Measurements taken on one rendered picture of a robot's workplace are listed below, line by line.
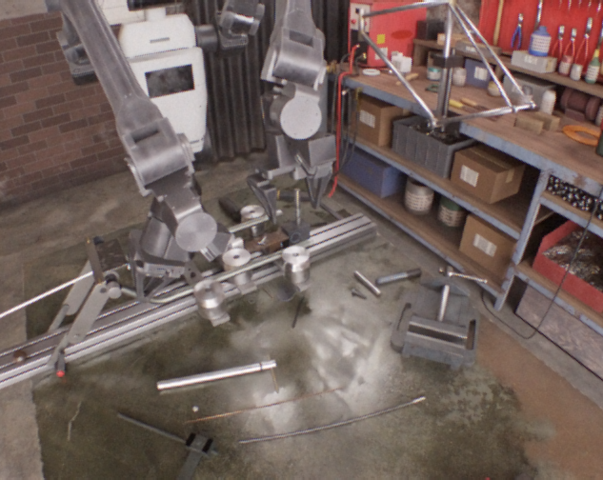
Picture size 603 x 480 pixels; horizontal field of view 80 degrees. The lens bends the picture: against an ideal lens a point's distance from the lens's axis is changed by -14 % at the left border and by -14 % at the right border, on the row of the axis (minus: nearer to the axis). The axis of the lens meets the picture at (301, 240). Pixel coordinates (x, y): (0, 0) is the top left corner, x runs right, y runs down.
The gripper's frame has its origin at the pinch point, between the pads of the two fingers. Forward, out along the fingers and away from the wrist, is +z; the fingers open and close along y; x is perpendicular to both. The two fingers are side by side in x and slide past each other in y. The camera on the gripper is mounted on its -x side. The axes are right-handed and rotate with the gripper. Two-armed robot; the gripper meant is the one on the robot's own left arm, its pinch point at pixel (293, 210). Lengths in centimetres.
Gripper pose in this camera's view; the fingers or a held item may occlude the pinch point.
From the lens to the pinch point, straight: 69.0
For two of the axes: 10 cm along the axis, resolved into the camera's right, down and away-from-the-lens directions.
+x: -5.2, -3.5, 7.8
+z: 1.1, 8.8, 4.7
